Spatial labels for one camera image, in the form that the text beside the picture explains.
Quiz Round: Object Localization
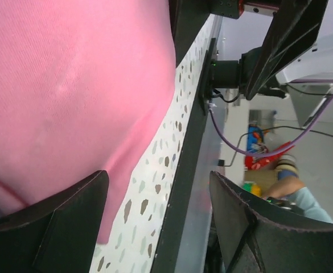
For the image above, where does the colourful background clutter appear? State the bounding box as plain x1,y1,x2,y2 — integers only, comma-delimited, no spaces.
244,125,294,170

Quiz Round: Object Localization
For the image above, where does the pink t shirt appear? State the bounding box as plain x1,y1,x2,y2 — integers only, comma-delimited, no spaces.
0,1,176,243

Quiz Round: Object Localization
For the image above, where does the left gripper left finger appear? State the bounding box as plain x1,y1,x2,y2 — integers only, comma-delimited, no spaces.
0,171,109,272

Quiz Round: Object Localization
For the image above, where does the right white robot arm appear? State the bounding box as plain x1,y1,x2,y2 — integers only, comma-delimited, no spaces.
209,1,333,127

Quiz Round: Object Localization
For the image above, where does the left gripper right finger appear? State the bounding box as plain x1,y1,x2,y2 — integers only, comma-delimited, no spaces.
209,171,333,272

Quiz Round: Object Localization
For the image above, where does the person in light blue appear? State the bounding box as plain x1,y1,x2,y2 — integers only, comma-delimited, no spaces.
262,176,333,224

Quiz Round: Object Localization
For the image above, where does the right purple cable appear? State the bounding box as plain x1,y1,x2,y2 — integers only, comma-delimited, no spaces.
208,81,333,156

